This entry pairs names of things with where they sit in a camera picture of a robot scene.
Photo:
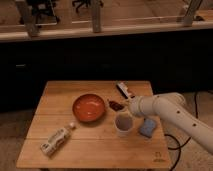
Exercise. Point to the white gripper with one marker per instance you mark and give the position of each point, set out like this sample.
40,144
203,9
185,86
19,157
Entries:
126,107

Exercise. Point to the dark red pepper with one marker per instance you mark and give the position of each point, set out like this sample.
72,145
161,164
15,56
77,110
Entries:
115,105

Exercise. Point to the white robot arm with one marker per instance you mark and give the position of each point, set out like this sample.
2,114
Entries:
171,107

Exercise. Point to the white ceramic cup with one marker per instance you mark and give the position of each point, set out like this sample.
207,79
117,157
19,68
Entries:
123,124

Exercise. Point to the small black white packet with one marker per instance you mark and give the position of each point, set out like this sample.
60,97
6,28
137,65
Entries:
121,86

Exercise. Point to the blue sponge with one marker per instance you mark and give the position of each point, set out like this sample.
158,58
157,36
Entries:
147,128

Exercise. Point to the orange bowl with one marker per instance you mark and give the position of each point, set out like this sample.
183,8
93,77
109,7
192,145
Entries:
89,108

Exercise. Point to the wooden table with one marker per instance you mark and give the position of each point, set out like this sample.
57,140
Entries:
95,145

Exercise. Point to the white plastic bottle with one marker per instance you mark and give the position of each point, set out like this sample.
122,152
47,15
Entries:
51,144

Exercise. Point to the black office chair base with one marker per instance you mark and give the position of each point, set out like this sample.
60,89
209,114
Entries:
84,2

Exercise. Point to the black office chair left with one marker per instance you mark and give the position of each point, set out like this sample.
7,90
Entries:
43,11

